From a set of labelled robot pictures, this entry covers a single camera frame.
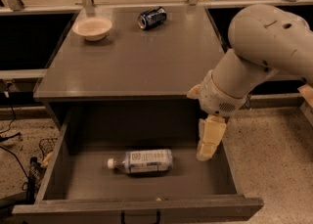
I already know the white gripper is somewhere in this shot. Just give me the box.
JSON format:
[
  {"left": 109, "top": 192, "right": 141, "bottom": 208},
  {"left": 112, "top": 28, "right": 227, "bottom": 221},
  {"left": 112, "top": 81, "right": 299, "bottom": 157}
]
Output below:
[{"left": 187, "top": 70, "right": 246, "bottom": 161}]

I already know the clear bottle with blue label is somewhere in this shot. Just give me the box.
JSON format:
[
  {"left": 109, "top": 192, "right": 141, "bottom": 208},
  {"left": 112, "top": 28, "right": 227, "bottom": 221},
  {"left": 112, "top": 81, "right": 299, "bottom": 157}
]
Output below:
[{"left": 107, "top": 149, "right": 173, "bottom": 175}]

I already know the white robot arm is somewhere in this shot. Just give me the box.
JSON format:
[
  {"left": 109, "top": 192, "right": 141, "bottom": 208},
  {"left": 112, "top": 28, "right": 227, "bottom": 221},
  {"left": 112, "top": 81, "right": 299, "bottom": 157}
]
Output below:
[{"left": 187, "top": 4, "right": 313, "bottom": 161}]

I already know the open grey top drawer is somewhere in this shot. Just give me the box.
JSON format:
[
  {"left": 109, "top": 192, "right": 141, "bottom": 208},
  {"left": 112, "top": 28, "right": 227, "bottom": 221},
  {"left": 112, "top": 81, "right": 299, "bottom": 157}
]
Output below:
[{"left": 13, "top": 106, "right": 263, "bottom": 224}]

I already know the grey cabinet with counter top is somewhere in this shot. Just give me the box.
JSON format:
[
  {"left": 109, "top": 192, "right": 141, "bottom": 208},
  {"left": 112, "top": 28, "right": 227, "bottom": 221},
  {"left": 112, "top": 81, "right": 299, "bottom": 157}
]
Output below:
[{"left": 33, "top": 5, "right": 244, "bottom": 131}]

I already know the blue soda can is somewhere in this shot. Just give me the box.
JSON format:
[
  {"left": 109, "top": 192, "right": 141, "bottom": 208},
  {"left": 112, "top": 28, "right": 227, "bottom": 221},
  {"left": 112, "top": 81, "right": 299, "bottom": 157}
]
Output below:
[{"left": 138, "top": 7, "right": 167, "bottom": 30}]

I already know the white bowl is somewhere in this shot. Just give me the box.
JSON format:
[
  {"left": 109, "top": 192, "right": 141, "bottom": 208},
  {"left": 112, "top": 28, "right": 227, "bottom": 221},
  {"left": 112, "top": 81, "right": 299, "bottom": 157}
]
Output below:
[{"left": 71, "top": 17, "right": 112, "bottom": 41}]

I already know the black stand on floor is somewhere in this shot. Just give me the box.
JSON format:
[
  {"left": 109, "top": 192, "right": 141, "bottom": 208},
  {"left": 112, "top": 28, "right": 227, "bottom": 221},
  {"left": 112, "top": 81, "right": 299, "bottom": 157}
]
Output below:
[{"left": 0, "top": 157, "right": 45, "bottom": 209}]

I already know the black drawer handle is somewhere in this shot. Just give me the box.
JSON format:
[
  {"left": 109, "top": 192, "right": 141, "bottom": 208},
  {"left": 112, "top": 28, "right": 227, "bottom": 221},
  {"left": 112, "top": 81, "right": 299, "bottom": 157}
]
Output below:
[{"left": 120, "top": 211, "right": 161, "bottom": 224}]

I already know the black wire basket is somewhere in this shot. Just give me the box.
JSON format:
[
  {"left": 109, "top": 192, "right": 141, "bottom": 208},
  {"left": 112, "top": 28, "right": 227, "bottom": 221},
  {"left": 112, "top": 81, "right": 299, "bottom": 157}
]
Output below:
[{"left": 39, "top": 138, "right": 57, "bottom": 157}]

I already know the black floor cable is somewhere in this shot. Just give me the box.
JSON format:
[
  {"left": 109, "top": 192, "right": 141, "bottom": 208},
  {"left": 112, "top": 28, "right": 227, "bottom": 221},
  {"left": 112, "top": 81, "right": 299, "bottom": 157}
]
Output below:
[{"left": 0, "top": 104, "right": 30, "bottom": 180}]

